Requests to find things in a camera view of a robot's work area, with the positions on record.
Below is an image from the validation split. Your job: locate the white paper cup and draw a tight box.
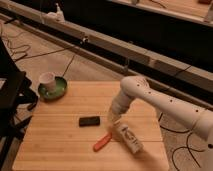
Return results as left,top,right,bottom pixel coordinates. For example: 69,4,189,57
39,72,56,92

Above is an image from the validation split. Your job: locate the green plate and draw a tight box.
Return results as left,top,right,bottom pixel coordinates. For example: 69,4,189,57
38,76,67,101

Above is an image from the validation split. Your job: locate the orange marker pen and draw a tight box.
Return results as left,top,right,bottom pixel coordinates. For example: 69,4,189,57
93,133,112,152

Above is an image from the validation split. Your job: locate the white plastic bottle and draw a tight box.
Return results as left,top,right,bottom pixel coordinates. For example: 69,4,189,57
114,122,143,154

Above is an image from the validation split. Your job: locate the black rectangular eraser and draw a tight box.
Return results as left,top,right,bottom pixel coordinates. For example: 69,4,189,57
79,116,100,127

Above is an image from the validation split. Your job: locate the black floor cable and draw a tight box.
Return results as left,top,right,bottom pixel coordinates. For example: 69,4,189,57
159,113,213,171

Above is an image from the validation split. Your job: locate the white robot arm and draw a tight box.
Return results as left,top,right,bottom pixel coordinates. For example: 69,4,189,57
109,76,213,141

